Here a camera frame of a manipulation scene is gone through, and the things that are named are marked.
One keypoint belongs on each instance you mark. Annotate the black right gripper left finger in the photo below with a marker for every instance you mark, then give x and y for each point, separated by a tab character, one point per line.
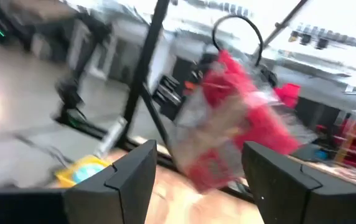
119	193

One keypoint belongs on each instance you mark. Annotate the red popcorn packet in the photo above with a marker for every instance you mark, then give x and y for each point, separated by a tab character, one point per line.
252	124

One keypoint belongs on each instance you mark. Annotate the yellow plastic basket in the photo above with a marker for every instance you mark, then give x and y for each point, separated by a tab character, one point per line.
67	179

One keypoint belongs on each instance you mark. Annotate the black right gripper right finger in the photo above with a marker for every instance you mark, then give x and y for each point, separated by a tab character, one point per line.
290	193

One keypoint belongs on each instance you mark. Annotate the black aluminium table frame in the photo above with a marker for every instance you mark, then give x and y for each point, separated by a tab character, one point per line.
143	62

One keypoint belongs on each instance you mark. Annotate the silver aluminium bracket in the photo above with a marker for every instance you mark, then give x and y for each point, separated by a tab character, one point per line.
112	133

